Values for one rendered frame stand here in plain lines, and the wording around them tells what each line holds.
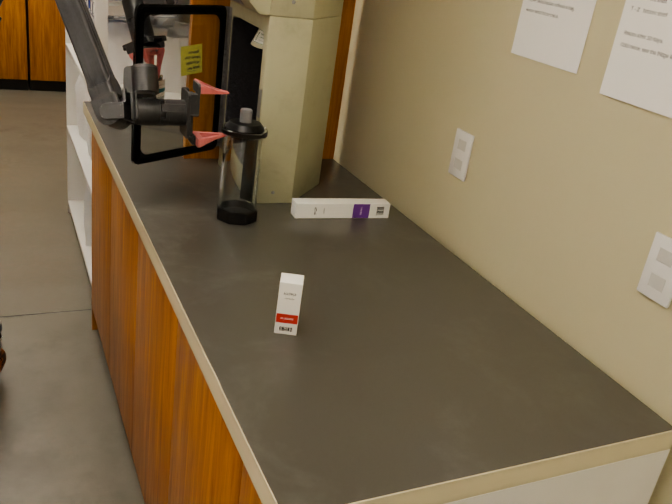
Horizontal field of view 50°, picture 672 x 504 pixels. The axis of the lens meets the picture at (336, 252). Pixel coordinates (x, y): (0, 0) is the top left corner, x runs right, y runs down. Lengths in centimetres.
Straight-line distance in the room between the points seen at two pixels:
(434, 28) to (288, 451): 122
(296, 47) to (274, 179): 34
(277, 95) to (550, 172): 69
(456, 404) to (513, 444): 11
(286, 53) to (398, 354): 83
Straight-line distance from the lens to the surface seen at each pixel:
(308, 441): 106
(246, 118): 168
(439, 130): 187
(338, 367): 123
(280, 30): 177
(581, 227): 148
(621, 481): 132
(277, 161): 185
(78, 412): 266
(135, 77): 162
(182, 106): 162
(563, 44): 154
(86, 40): 169
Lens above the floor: 161
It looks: 24 degrees down
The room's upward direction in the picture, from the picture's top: 9 degrees clockwise
